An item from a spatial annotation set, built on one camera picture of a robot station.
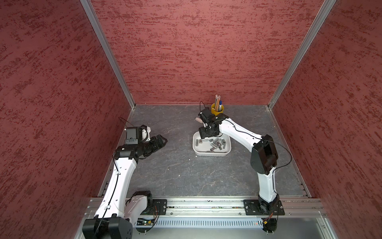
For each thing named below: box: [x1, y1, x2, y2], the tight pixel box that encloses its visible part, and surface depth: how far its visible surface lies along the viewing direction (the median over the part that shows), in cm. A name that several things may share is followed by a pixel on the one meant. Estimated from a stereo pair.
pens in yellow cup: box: [214, 94, 223, 112], surface depth 108 cm
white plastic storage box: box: [192, 130, 232, 157], surface depth 97 cm
